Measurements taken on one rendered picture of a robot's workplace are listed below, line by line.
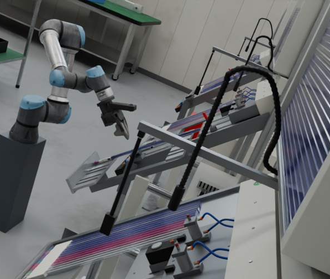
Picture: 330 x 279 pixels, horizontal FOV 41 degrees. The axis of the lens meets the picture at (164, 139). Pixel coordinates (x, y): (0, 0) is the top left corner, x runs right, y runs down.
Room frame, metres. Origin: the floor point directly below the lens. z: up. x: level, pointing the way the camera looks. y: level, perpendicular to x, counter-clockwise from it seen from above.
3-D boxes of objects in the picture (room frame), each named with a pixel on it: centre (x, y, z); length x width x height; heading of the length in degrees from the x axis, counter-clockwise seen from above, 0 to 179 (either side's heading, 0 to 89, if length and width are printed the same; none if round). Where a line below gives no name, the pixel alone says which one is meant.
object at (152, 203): (2.95, -0.16, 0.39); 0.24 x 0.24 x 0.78; 84
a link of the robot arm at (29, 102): (2.13, 0.71, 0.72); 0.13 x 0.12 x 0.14; 129
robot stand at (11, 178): (2.12, 0.71, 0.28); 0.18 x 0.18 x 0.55; 81
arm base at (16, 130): (2.12, 0.71, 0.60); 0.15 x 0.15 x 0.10
